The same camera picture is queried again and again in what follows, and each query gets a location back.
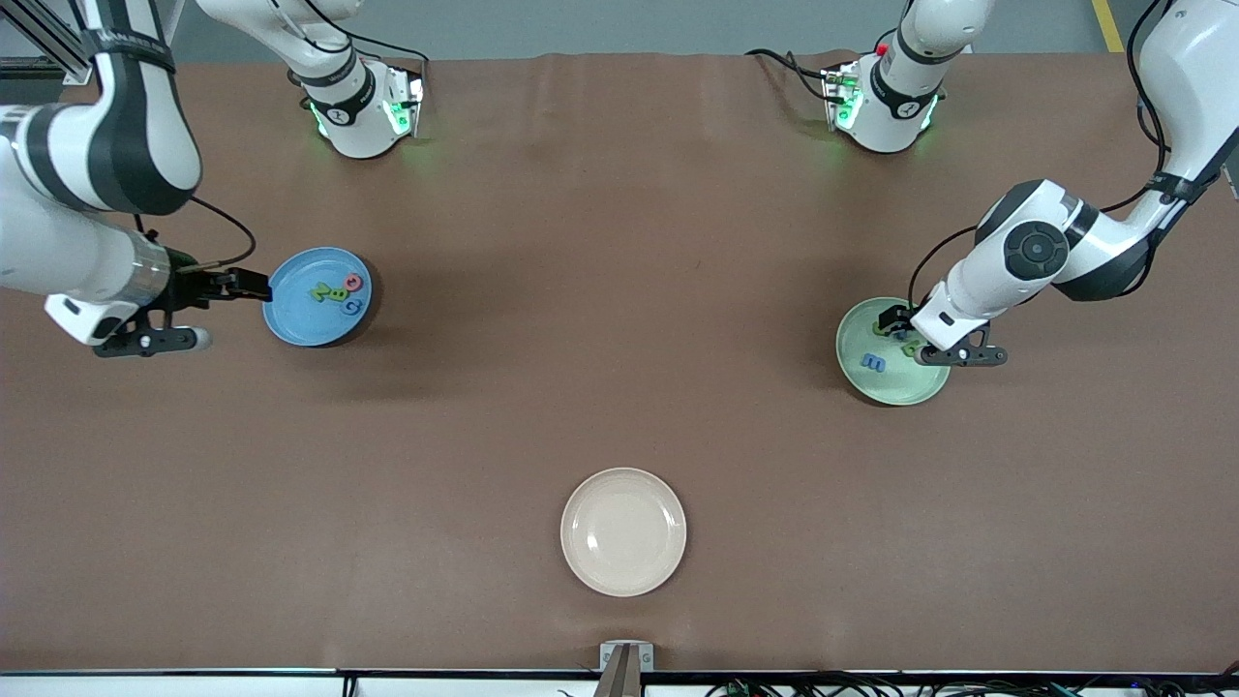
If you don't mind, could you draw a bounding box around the blue plate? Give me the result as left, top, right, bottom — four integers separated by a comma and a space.
262, 246, 374, 349

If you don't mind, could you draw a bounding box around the green plate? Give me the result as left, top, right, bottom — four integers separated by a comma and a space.
835, 296, 953, 407

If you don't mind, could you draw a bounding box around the cream plate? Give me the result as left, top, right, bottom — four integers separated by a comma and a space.
559, 467, 688, 598

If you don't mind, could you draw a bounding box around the brown table mat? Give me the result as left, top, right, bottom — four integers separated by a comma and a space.
0, 50, 1239, 675

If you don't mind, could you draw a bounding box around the aluminium frame profile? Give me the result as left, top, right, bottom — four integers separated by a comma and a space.
0, 0, 95, 86

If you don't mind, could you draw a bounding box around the black right arm base cable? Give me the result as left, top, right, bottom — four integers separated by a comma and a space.
261, 0, 430, 103

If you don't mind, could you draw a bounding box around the black arm base cable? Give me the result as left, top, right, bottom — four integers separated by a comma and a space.
743, 46, 835, 103
261, 0, 430, 103

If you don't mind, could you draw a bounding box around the black left arm base cable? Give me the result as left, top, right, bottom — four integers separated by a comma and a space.
743, 46, 835, 103

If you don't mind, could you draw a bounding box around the grey metal camera bracket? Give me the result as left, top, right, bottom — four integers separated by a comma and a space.
599, 641, 655, 697

